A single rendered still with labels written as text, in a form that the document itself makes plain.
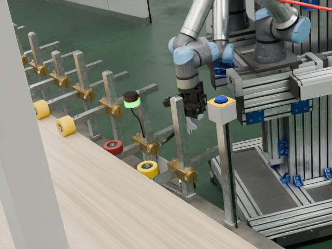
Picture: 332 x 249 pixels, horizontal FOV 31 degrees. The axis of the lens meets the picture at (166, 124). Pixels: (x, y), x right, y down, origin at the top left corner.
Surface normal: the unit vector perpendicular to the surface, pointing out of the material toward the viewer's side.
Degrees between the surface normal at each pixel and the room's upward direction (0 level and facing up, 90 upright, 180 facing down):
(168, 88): 0
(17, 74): 90
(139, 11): 90
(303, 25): 96
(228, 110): 90
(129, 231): 0
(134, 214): 0
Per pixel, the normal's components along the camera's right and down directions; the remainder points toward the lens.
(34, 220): 0.59, 0.30
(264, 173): -0.12, -0.88
